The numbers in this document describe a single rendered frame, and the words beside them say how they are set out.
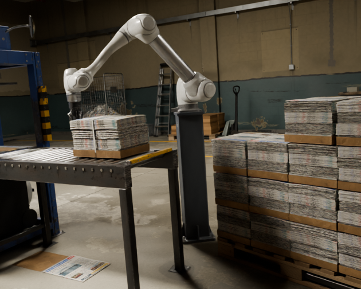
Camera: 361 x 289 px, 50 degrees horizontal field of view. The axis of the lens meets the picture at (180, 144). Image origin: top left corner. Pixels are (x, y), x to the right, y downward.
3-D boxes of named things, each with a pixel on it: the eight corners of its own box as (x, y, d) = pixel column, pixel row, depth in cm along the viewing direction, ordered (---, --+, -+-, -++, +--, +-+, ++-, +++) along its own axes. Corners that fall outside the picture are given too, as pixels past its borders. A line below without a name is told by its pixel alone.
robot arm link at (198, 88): (207, 90, 295) (224, 89, 276) (195, 106, 290) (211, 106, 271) (136, 11, 261) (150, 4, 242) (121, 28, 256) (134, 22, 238)
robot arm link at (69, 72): (62, 93, 253) (67, 93, 242) (60, 69, 251) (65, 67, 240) (79, 92, 258) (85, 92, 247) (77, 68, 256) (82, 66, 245)
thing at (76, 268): (111, 264, 273) (111, 262, 273) (82, 282, 249) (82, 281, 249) (72, 256, 292) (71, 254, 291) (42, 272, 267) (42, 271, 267)
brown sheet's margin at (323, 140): (318, 133, 247) (318, 127, 247) (364, 135, 226) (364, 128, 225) (283, 141, 223) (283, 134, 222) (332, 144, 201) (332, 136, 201)
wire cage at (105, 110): (129, 137, 1051) (123, 73, 1028) (109, 141, 980) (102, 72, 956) (94, 137, 1110) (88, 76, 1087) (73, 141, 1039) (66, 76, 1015)
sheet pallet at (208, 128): (229, 136, 933) (228, 112, 926) (215, 141, 862) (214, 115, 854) (184, 136, 992) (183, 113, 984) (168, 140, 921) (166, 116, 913)
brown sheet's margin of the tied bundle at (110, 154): (150, 149, 246) (149, 143, 245) (121, 158, 222) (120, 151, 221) (130, 149, 254) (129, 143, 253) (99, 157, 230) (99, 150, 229)
